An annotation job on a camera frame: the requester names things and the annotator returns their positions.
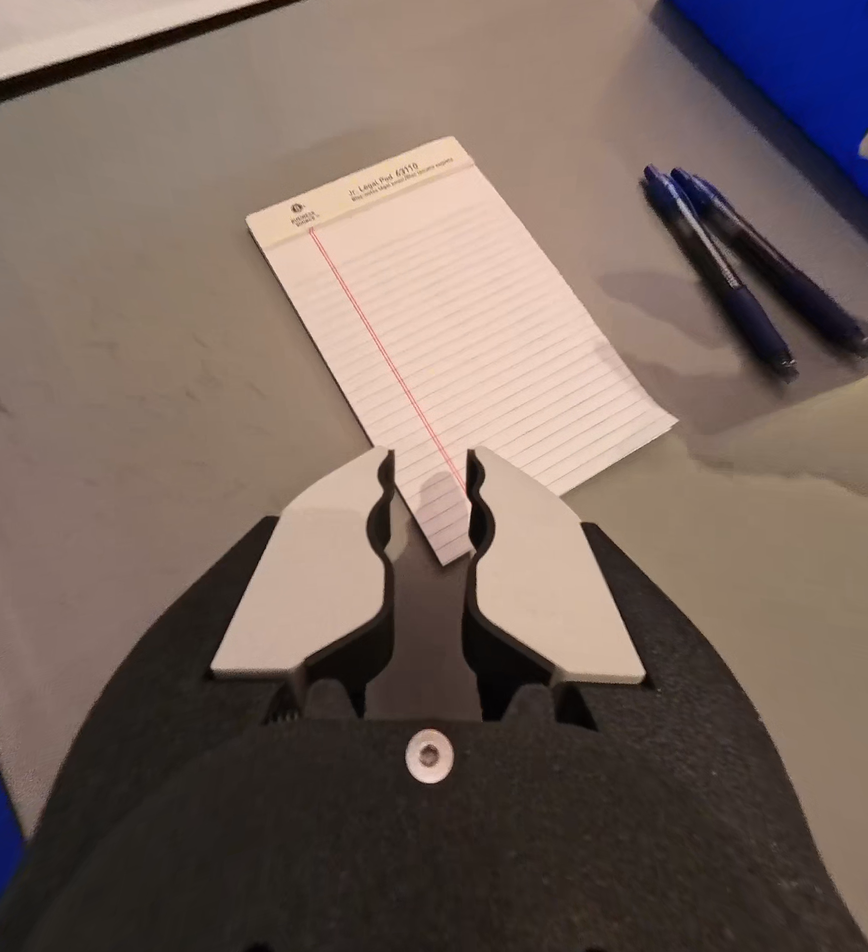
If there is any white lined notepad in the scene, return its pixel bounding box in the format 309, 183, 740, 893
246, 136, 679, 568

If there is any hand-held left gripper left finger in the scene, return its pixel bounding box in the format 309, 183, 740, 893
209, 446, 398, 709

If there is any instruction board on white stand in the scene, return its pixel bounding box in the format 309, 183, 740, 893
0, 0, 279, 86

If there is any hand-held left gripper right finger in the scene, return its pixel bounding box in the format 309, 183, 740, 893
462, 446, 648, 689

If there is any blue pen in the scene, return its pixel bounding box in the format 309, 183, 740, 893
671, 167, 868, 358
642, 165, 800, 379

